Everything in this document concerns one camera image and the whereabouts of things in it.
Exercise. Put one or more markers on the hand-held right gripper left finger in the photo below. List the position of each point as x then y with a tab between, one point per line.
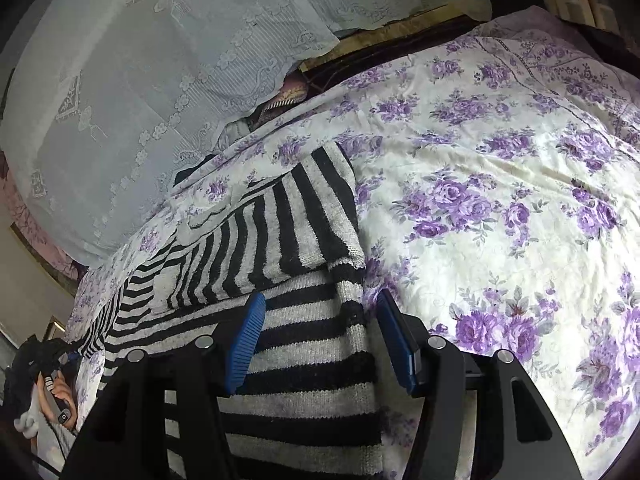
246	342

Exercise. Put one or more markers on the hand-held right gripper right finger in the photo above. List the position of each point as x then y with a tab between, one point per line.
397	345

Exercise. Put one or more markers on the black and grey striped sweater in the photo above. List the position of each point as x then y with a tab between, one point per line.
300	240

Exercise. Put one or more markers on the person's left hand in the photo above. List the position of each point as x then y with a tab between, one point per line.
61	395

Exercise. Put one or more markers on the pink floral cloth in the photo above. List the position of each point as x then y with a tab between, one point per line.
35	220

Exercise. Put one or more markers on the purple floral bed sheet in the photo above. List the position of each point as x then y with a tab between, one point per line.
475	160

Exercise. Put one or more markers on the grey cloth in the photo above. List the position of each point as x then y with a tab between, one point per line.
231	135

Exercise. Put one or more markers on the pink zippered pillow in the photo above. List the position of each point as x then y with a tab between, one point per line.
287	92

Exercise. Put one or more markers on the large white lace cover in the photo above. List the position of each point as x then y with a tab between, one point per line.
125	110

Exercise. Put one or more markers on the dark wooden headboard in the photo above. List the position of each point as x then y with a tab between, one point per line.
380	40

